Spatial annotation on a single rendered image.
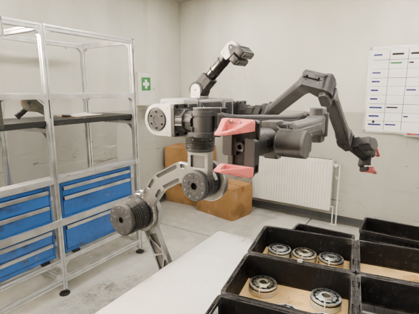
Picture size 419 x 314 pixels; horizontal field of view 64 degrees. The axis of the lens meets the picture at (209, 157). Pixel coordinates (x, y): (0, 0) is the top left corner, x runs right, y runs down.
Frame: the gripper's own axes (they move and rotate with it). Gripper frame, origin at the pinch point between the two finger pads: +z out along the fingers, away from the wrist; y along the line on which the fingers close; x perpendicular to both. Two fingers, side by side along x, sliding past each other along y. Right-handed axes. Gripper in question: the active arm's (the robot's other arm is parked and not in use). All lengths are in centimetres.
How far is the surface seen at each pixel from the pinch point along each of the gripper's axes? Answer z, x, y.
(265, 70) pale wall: -355, 149, -36
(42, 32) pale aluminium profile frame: -90, 194, -48
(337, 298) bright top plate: -63, -10, 59
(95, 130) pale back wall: -198, 281, 35
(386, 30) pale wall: -356, 17, -74
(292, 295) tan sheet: -61, 5, 62
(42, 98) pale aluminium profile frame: -86, 193, -4
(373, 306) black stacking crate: -70, -21, 62
